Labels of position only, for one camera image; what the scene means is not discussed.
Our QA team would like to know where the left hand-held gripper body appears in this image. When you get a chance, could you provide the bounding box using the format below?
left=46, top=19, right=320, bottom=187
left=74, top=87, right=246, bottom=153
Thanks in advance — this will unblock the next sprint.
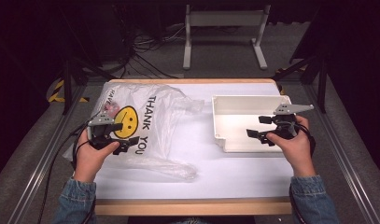
left=87, top=111, right=120, bottom=151

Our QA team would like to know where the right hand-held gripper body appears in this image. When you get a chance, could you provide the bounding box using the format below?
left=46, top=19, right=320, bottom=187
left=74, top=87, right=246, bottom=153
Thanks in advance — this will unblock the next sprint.
left=273, top=105, right=315, bottom=139

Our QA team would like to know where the white plastic tray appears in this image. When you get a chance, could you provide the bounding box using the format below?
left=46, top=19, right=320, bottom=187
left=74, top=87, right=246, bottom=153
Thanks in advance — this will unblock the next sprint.
left=211, top=94, right=293, bottom=154

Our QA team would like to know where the clear smiley plastic bag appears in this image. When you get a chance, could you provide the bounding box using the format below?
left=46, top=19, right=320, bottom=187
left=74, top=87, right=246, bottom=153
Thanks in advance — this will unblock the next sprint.
left=62, top=81, right=205, bottom=182

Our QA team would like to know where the person's left hand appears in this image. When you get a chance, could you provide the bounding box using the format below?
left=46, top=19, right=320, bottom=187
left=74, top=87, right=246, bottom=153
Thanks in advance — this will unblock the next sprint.
left=73, top=129, right=120, bottom=183

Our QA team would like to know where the person's right hand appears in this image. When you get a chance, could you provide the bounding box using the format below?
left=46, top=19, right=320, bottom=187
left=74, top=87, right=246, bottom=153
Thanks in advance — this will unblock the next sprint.
left=265, top=115, right=317, bottom=178

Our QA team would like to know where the black metal stand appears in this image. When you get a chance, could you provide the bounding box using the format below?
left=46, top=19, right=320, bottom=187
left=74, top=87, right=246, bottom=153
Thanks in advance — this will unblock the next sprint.
left=271, top=54, right=330, bottom=115
left=61, top=57, right=117, bottom=116

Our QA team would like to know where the white table mat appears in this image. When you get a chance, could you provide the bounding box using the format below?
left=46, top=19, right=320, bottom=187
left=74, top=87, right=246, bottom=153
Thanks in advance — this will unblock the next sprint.
left=93, top=82, right=295, bottom=200

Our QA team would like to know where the yellow black striped tape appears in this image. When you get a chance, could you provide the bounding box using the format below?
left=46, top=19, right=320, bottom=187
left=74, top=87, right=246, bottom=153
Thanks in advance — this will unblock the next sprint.
left=47, top=78, right=91, bottom=104

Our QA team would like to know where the white metal stand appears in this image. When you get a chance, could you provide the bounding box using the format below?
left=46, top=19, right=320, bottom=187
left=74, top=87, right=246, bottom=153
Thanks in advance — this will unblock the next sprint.
left=182, top=3, right=272, bottom=71

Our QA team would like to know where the left hand-held gripper black cable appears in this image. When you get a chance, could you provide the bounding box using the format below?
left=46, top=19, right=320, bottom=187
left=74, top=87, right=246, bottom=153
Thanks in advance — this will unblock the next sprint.
left=37, top=111, right=102, bottom=224

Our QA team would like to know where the aluminium rail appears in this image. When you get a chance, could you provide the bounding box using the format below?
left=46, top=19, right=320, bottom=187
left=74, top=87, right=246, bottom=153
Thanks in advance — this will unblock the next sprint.
left=6, top=85, right=87, bottom=224
left=303, top=83, right=380, bottom=224

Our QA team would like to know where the bundle of floor cables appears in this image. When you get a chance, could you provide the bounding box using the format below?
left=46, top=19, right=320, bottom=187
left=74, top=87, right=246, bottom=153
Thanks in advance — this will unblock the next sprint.
left=114, top=4, right=187, bottom=79

